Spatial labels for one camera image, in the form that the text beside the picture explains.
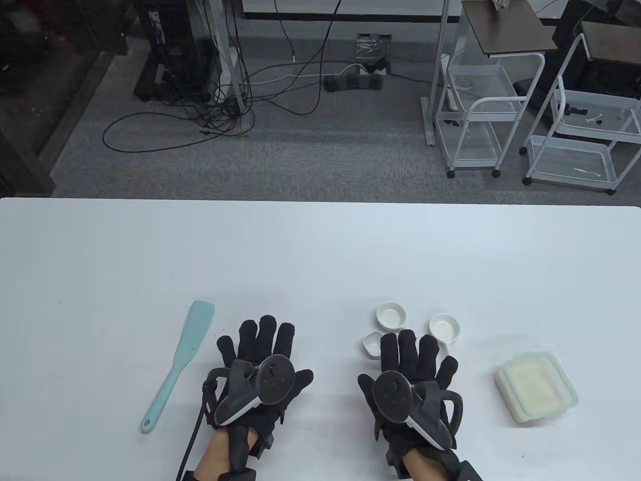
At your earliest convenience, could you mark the clear plastic sugar container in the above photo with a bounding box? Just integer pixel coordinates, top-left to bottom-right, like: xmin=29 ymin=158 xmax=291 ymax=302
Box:
xmin=495 ymin=352 xmax=580 ymax=427

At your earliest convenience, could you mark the black equipment rack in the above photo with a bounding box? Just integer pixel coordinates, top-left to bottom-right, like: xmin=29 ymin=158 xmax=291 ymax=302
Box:
xmin=133 ymin=0 xmax=222 ymax=104

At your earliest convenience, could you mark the mint green dessert spatula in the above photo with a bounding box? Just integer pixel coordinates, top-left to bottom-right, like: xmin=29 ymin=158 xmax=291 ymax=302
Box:
xmin=140 ymin=300 xmax=215 ymax=434

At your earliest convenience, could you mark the black glove sensor box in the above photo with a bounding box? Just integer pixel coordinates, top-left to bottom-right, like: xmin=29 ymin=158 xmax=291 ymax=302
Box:
xmin=386 ymin=448 xmax=409 ymax=476
xmin=249 ymin=428 xmax=277 ymax=459

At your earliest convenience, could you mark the white round measuring scoop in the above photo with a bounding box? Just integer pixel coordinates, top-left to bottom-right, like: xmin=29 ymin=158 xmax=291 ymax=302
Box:
xmin=376 ymin=302 xmax=409 ymax=334
xmin=429 ymin=314 xmax=461 ymax=357

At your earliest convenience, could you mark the black floor outlet box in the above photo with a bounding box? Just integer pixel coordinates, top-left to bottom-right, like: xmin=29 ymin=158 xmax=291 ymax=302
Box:
xmin=357 ymin=33 xmax=393 ymax=72

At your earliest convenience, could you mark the black foot pedal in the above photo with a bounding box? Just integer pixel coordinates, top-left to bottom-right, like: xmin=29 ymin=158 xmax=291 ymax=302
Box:
xmin=323 ymin=73 xmax=386 ymax=94

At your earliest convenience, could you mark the person's left hand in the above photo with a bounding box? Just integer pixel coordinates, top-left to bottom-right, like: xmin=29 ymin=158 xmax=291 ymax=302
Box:
xmin=217 ymin=315 xmax=314 ymax=437

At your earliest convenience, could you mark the white floor cable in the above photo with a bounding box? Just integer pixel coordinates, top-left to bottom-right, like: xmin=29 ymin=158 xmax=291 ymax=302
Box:
xmin=248 ymin=63 xmax=362 ymax=86

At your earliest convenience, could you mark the white desk with black edge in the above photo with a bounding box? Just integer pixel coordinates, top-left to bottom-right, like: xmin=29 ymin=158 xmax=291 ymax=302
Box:
xmin=242 ymin=0 xmax=462 ymax=24

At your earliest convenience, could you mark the person's right forearm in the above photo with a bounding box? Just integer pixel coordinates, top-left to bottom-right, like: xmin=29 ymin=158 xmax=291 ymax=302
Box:
xmin=403 ymin=448 xmax=447 ymax=481

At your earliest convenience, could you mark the bundle of black cables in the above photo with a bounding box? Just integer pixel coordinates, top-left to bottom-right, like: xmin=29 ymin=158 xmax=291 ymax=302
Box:
xmin=103 ymin=0 xmax=346 ymax=153

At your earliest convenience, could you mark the white sugar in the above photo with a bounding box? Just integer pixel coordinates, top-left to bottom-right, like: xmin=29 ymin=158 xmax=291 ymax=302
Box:
xmin=502 ymin=360 xmax=565 ymax=417

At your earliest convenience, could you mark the white cart with brown top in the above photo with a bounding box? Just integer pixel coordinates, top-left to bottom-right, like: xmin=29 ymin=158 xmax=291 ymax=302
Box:
xmin=521 ymin=21 xmax=641 ymax=196
xmin=434 ymin=0 xmax=559 ymax=179

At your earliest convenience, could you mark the person's left forearm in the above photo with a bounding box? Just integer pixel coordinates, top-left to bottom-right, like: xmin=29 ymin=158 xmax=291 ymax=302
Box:
xmin=193 ymin=426 xmax=261 ymax=477

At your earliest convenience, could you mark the grey white VR controller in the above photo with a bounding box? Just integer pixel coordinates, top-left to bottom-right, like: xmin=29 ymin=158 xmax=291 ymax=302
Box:
xmin=214 ymin=355 xmax=296 ymax=427
xmin=373 ymin=370 xmax=464 ymax=450

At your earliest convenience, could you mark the silver aluminium frame post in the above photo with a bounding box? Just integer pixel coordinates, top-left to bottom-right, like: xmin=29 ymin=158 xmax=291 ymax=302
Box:
xmin=422 ymin=0 xmax=452 ymax=146
xmin=198 ymin=0 xmax=256 ymax=135

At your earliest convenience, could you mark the person's right hand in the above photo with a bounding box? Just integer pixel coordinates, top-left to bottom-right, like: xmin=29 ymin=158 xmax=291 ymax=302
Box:
xmin=358 ymin=329 xmax=459 ymax=454

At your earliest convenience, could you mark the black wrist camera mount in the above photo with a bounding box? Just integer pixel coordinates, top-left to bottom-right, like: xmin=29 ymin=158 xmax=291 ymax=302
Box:
xmin=441 ymin=448 xmax=484 ymax=481
xmin=181 ymin=466 xmax=257 ymax=481

